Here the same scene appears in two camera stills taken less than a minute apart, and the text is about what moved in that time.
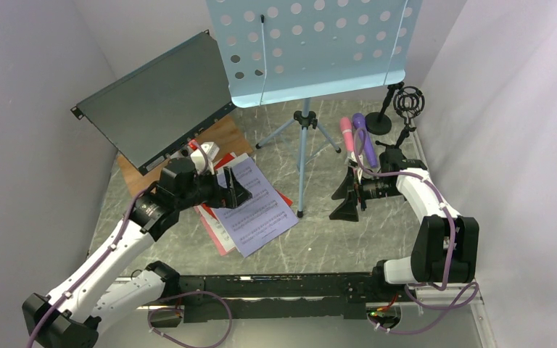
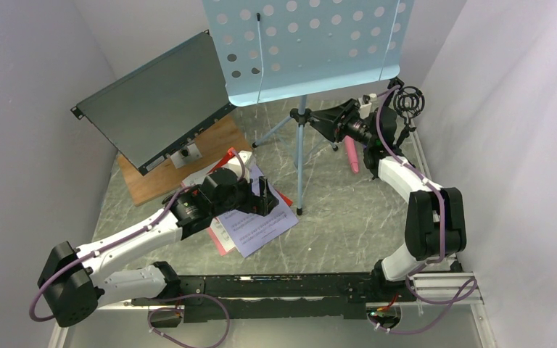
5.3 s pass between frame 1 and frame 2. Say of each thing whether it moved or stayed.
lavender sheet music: stayed
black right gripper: moved
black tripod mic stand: stayed
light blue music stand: stayed
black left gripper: moved
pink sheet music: stayed
